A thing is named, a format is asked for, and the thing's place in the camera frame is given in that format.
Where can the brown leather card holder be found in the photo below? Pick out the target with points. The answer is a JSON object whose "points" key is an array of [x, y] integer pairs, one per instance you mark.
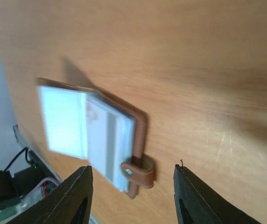
{"points": [[140, 170]]}

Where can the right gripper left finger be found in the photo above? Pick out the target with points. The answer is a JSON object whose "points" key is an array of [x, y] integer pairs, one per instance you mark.
{"points": [[69, 203]]}

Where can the light blue card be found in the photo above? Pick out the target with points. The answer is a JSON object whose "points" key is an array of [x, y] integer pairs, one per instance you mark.
{"points": [[64, 119]]}

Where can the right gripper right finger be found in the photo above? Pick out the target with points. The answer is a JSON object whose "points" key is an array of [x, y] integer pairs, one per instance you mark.
{"points": [[197, 203]]}

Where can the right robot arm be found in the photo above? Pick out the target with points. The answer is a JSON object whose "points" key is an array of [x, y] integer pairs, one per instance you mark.
{"points": [[9, 195]]}

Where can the white card with stripe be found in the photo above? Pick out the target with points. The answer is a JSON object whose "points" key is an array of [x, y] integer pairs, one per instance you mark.
{"points": [[110, 140]]}

